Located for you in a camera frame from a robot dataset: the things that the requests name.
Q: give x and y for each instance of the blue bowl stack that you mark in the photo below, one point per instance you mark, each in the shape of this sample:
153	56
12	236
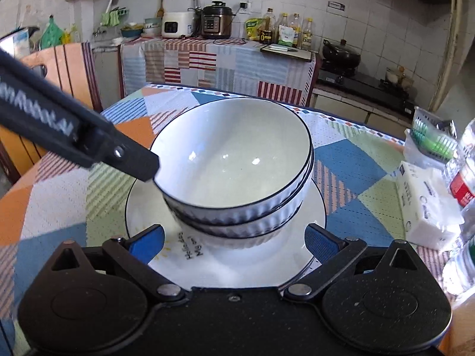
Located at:
131	31

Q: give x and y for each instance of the black gas stove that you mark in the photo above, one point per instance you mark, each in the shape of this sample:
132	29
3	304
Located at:
363	85

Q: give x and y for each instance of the patchwork counter cloth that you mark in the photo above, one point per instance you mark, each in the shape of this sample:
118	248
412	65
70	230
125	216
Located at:
230	70

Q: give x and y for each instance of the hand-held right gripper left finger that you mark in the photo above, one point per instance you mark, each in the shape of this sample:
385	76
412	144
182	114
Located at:
148	243

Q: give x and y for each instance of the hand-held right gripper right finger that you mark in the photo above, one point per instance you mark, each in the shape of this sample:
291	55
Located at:
321	241

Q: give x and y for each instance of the water bottle with red label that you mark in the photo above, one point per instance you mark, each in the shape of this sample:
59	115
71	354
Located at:
464	189

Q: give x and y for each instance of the small clay pot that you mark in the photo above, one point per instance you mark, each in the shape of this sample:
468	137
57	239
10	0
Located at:
399	78

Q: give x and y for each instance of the white tissue pack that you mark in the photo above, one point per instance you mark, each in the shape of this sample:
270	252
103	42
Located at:
426	204

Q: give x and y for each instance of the pale bowl stack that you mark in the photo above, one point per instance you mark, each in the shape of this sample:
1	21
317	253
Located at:
152	28

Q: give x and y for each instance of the wooden chair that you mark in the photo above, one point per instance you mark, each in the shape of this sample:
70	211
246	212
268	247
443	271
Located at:
66	70

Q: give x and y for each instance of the patchwork tablecloth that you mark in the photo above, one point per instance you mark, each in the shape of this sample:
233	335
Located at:
352	163

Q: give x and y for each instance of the green yellow packet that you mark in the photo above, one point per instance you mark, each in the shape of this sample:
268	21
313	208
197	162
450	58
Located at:
254	29

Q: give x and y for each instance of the plastic basket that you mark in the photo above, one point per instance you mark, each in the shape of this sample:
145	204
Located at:
430	137

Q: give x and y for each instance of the white rice cooker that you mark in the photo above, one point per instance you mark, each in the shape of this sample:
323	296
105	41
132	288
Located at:
177	26

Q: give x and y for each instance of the white fridge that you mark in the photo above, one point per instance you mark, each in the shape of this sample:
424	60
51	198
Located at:
15	40

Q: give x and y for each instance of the clear condiment bottle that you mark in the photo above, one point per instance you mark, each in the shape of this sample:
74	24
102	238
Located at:
284	18
295	26

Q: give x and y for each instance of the black cutting board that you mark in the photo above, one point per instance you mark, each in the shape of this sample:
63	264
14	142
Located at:
300	55

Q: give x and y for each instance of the white plate with dark rim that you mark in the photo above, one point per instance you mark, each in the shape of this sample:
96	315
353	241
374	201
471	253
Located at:
148	215

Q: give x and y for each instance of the white label condiment bottle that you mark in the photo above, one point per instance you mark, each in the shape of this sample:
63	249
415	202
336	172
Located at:
307	37

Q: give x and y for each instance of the steel pressure cooker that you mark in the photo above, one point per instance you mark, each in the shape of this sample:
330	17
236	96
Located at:
217	22

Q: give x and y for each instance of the green cloth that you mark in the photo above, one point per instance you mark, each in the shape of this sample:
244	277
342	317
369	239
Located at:
113	16

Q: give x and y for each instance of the white green seasoning packet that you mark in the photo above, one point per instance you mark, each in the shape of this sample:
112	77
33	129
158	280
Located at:
284	36

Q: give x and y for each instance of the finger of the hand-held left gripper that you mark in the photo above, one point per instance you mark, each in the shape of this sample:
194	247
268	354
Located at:
137	163

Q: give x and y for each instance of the white bowl with dark rim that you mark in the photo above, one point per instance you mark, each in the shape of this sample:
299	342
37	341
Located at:
237	219
237	241
237	155

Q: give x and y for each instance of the black wok with lid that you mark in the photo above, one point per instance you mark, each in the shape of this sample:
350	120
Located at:
341	55

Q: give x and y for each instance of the metal faucet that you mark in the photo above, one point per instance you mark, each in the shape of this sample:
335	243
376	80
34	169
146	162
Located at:
98	31

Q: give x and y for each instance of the wooden spatula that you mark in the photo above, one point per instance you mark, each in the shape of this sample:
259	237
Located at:
161	5

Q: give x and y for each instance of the green plastic bag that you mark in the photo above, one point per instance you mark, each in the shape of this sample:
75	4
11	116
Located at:
54	33

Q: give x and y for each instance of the kitchen knife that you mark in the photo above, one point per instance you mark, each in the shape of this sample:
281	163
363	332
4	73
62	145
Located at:
282	48

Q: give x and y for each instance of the yellow bottle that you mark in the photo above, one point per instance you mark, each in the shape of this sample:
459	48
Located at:
70	36

